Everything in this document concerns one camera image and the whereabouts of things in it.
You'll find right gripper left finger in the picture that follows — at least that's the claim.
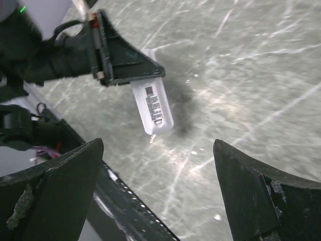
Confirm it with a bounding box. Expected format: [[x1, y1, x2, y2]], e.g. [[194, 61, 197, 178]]
[[1, 138, 103, 240]]

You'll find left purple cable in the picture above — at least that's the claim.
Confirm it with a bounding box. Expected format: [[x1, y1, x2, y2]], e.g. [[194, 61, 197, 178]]
[[30, 144, 61, 161]]

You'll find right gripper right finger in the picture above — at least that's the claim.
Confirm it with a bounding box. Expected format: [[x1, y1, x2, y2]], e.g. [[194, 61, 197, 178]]
[[213, 139, 320, 240]]

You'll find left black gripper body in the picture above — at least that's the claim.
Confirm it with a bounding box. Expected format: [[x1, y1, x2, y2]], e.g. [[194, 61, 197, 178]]
[[42, 12, 105, 84]]

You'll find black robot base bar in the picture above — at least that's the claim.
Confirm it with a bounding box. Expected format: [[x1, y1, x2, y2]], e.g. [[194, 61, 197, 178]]
[[22, 82, 180, 241]]

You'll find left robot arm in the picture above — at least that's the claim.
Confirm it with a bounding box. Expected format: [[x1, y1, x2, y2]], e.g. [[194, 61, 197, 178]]
[[1, 1, 166, 151]]

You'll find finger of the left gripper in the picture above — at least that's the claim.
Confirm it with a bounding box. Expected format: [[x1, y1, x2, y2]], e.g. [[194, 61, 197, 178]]
[[97, 10, 166, 86]]

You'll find white remote control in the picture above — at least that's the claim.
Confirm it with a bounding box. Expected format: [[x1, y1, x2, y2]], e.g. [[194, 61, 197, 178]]
[[130, 49, 174, 135]]

